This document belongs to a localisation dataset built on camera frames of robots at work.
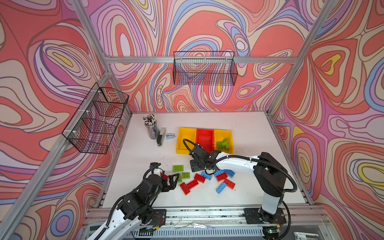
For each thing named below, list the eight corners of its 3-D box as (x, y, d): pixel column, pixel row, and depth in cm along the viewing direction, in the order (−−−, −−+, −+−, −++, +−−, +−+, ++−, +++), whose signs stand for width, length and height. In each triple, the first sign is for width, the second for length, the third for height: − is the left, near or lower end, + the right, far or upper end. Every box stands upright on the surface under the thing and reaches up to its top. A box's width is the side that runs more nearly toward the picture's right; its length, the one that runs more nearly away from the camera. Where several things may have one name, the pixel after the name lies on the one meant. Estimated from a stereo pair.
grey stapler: (156, 146, 101) (155, 143, 98) (162, 130, 110) (161, 127, 107) (161, 147, 101) (160, 144, 98) (167, 131, 110) (166, 127, 107)
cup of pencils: (148, 139, 104) (141, 124, 91) (150, 129, 110) (144, 113, 97) (158, 139, 104) (153, 124, 91) (160, 129, 110) (155, 113, 97)
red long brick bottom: (185, 195, 82) (185, 194, 81) (179, 185, 86) (179, 184, 84) (190, 192, 83) (190, 191, 82) (184, 182, 87) (184, 181, 85)
